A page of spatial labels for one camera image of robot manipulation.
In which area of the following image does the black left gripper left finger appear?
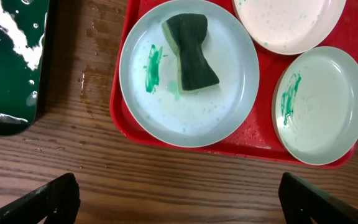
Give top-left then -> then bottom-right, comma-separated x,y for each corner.
0,173 -> 81,224

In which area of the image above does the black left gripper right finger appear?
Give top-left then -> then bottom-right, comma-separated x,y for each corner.
278,172 -> 358,223

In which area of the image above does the green yellow sponge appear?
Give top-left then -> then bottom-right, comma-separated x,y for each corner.
162,13 -> 219,94

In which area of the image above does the black water tray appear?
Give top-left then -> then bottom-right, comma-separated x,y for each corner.
0,0 -> 58,136

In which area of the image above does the red plastic tray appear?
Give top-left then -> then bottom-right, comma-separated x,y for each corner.
109,0 -> 358,164

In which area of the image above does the light blue right plate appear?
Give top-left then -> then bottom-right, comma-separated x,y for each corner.
272,46 -> 358,166

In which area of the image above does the light blue plate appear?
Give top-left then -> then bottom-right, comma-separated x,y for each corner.
119,1 -> 260,147
272,46 -> 358,166

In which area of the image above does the light blue left plate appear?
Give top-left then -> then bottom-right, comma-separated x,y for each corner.
119,1 -> 260,147

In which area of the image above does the white plate at back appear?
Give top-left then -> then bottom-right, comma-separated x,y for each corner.
232,0 -> 346,55

